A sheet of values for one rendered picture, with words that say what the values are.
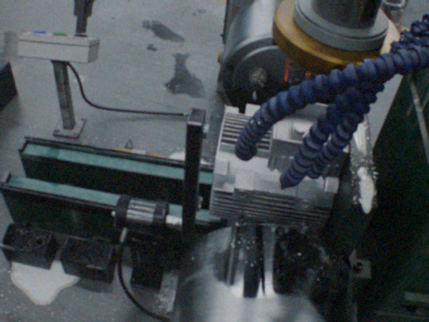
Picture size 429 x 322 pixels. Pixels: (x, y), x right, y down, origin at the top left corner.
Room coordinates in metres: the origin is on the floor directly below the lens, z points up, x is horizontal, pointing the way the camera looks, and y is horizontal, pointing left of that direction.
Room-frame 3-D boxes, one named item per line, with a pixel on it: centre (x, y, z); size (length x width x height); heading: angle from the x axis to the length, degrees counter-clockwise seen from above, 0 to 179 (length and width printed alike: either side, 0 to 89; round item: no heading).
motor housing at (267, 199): (0.57, -0.11, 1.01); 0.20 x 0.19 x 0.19; 86
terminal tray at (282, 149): (0.57, -0.15, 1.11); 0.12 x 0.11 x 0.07; 86
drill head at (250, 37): (0.92, -0.13, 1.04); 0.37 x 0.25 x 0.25; 177
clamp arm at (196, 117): (0.44, 0.03, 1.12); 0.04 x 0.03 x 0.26; 87
